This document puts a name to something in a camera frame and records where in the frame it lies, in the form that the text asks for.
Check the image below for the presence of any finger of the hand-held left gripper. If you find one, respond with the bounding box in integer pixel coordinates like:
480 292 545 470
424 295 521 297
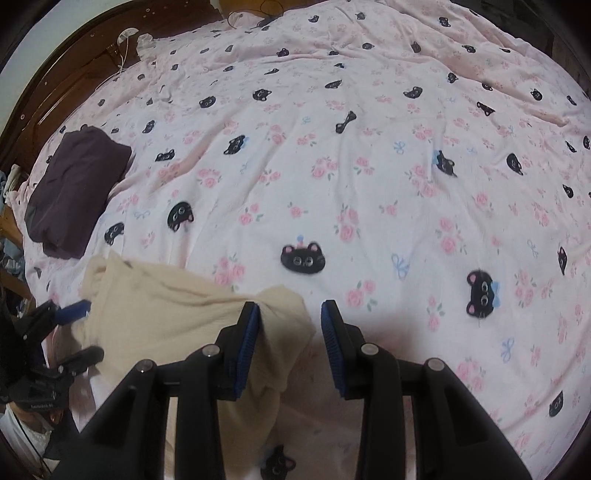
44 346 105 377
21 299 93 340

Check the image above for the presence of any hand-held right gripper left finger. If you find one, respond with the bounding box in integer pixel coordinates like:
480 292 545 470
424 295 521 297
48 301 262 480

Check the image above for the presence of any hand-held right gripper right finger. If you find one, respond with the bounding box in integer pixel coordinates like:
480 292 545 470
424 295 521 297
321 299 534 480

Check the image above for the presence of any beige knit sweater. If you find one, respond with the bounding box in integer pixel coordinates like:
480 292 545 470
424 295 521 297
81 251 317 480

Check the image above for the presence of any pile of clothes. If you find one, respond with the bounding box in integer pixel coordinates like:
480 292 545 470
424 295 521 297
0 164 26 282

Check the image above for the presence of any dark purple folded garment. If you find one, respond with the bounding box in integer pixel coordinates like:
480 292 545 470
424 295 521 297
24 126 132 259

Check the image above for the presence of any pink cat print blanket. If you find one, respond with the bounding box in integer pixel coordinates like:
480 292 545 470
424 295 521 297
14 0 591 480

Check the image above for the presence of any wooden headboard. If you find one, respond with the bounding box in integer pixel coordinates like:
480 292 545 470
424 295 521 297
0 0 225 160

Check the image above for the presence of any wooden wardrobe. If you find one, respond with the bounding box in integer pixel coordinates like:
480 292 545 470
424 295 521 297
217 0 333 21

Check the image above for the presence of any white charger cable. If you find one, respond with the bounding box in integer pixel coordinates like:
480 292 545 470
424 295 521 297
117 28 139 75

